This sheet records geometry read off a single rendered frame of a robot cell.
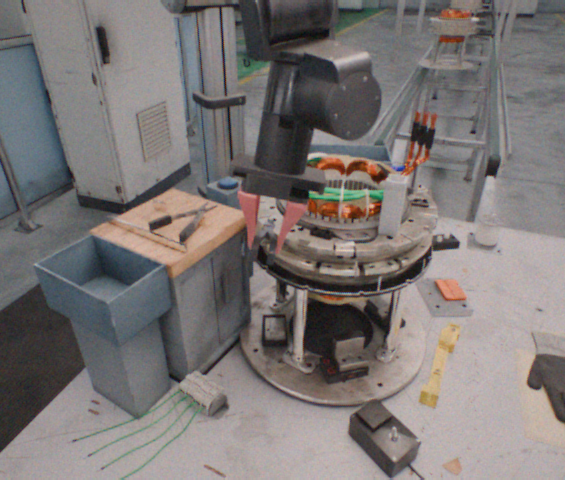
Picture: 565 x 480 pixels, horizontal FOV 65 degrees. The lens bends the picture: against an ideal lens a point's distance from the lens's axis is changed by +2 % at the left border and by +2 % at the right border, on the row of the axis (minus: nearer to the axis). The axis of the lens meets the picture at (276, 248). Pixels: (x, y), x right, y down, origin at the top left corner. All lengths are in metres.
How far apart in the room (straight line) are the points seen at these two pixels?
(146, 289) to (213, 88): 0.59
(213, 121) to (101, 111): 1.83
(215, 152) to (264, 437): 0.68
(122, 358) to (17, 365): 1.50
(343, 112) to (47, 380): 1.86
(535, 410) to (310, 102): 0.72
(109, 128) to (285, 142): 2.51
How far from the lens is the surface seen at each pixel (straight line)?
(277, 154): 0.46
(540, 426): 0.93
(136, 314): 0.68
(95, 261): 0.82
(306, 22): 0.45
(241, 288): 0.89
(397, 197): 0.67
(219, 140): 1.14
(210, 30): 1.09
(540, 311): 1.18
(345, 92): 0.39
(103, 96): 2.88
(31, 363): 2.21
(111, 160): 3.00
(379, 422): 0.77
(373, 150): 1.15
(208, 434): 0.82
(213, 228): 0.76
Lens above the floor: 1.45
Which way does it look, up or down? 33 degrees down
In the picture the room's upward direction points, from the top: straight up
